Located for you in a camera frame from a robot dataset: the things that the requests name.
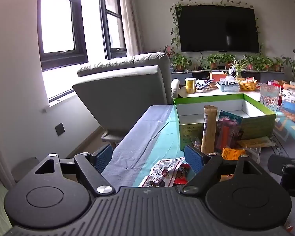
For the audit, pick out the yellow canister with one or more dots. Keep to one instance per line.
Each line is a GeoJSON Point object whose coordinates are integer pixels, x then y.
{"type": "Point", "coordinates": [190, 86]}

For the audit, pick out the pale yellow snack packet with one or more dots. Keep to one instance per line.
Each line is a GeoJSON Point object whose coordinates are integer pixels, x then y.
{"type": "Point", "coordinates": [255, 142]}

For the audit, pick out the round white table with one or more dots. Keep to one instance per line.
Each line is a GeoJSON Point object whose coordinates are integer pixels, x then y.
{"type": "Point", "coordinates": [206, 94]}

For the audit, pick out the red flower plant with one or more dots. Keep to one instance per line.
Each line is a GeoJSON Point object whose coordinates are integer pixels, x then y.
{"type": "Point", "coordinates": [167, 51]}

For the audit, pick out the green vine garland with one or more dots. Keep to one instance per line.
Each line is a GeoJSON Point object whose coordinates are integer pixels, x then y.
{"type": "Point", "coordinates": [174, 29]}

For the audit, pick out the yellow wicker basket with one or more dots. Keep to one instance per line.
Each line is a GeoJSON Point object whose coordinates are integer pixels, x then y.
{"type": "Point", "coordinates": [247, 85]}

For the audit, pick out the grey armchair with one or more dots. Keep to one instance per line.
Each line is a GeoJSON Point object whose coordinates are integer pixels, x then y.
{"type": "Point", "coordinates": [123, 91]}

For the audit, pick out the narrow black framed window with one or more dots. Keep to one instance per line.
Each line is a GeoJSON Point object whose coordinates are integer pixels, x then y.
{"type": "Point", "coordinates": [113, 24]}

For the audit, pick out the blue plastic basket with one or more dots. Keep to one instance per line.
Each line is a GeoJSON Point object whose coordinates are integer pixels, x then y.
{"type": "Point", "coordinates": [227, 87]}

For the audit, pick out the red and white snack packet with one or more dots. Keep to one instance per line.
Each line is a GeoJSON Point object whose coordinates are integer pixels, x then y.
{"type": "Point", "coordinates": [162, 169]}

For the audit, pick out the clear glass mug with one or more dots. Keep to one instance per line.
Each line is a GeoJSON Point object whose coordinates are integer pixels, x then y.
{"type": "Point", "coordinates": [269, 98]}

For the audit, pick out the orange snack packet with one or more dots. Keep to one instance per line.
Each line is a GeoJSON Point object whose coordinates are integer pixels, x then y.
{"type": "Point", "coordinates": [232, 153]}

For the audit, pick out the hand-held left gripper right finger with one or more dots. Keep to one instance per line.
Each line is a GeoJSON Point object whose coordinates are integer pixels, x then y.
{"type": "Point", "coordinates": [193, 158]}

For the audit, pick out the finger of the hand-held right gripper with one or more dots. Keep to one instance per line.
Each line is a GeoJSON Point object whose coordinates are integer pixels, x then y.
{"type": "Point", "coordinates": [276, 163]}

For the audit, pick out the large black framed window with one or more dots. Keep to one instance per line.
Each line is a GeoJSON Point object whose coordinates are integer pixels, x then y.
{"type": "Point", "coordinates": [59, 24]}

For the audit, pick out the small red snack packet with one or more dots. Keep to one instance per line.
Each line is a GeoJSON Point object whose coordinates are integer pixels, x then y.
{"type": "Point", "coordinates": [182, 175]}

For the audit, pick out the beige curtain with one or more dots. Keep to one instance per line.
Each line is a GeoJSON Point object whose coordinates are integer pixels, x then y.
{"type": "Point", "coordinates": [132, 22]}

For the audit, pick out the orange box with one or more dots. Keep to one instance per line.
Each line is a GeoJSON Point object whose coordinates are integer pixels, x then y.
{"type": "Point", "coordinates": [217, 76]}

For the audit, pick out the grey television cabinet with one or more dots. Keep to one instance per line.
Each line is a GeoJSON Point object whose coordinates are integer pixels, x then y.
{"type": "Point", "coordinates": [196, 74]}

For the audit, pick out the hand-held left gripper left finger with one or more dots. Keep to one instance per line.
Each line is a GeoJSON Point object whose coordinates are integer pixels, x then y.
{"type": "Point", "coordinates": [103, 157]}

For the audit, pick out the potted spider plant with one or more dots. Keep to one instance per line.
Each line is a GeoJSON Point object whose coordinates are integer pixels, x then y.
{"type": "Point", "coordinates": [238, 67]}

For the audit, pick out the potted green plant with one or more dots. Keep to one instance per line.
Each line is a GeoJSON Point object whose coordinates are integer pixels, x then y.
{"type": "Point", "coordinates": [213, 60]}
{"type": "Point", "coordinates": [278, 64]}
{"type": "Point", "coordinates": [228, 60]}
{"type": "Point", "coordinates": [265, 63]}
{"type": "Point", "coordinates": [179, 61]}
{"type": "Point", "coordinates": [250, 62]}

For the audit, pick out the long tan stick packet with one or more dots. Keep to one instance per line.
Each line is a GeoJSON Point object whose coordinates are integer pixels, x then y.
{"type": "Point", "coordinates": [209, 127]}

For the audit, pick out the black wall socket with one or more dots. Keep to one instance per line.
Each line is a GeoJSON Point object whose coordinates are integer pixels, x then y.
{"type": "Point", "coordinates": [59, 129]}

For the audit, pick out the black television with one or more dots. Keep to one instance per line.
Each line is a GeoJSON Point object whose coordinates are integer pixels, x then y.
{"type": "Point", "coordinates": [218, 29]}

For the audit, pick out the green cardboard box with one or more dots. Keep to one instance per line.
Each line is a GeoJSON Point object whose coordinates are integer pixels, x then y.
{"type": "Point", "coordinates": [258, 125]}

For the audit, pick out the pink sausage packet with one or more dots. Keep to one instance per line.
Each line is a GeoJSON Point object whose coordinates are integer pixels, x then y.
{"type": "Point", "coordinates": [227, 132]}

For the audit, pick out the grey-blue cloth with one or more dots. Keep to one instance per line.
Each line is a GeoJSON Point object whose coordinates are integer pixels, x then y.
{"type": "Point", "coordinates": [137, 140]}

